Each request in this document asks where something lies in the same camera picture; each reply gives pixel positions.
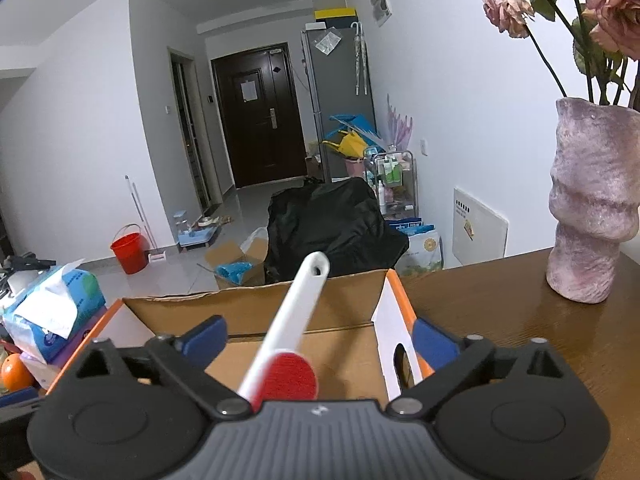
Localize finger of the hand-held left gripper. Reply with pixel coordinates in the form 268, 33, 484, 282
0, 387, 43, 456

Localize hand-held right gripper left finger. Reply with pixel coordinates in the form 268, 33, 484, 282
75, 315, 251, 418

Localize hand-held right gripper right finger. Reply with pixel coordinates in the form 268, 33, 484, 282
387, 316, 568, 418

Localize white red lint brush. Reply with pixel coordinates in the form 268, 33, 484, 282
236, 252, 331, 413

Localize orange white cardboard box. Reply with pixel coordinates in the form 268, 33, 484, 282
37, 269, 436, 406

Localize orange fruit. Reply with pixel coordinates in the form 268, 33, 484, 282
1, 353, 40, 392

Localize blue plastic packet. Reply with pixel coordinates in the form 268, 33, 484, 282
216, 260, 258, 286

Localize small open cardboard box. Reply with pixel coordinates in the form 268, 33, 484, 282
204, 239, 268, 290

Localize blue white sack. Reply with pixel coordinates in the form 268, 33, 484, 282
387, 217, 445, 273

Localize pet water dispenser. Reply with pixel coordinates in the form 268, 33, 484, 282
172, 210, 221, 250

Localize white cylinder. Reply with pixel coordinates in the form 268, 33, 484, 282
7, 271, 43, 297

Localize red bucket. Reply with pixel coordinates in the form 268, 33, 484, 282
110, 224, 149, 275

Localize blue tissue pack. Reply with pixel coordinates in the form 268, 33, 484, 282
0, 259, 108, 365

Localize white mop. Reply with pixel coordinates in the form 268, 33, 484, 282
125, 175, 166, 262

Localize metal trolley cart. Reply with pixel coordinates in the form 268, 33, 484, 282
370, 150, 417, 221

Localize pink bin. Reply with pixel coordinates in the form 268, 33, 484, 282
344, 156, 373, 178

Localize dark brown entrance door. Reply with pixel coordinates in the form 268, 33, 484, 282
211, 42, 307, 190

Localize pink textured vase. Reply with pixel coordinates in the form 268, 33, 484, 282
546, 97, 640, 305

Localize purple paper decoration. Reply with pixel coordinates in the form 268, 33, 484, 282
386, 94, 413, 153

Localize yellow bag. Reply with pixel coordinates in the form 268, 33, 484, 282
322, 130, 378, 158

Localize grey refrigerator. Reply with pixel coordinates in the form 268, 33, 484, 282
300, 25, 377, 183

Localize white folded umbrella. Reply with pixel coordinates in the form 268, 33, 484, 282
350, 22, 369, 96

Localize clear plastic bag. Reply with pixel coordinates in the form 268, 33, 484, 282
315, 30, 343, 56

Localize dried pink rose bouquet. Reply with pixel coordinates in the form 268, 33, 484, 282
481, 0, 640, 110

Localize yellow blue box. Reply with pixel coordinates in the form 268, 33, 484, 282
313, 7, 357, 31

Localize blue plastic frame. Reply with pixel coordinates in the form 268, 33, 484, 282
329, 114, 377, 135

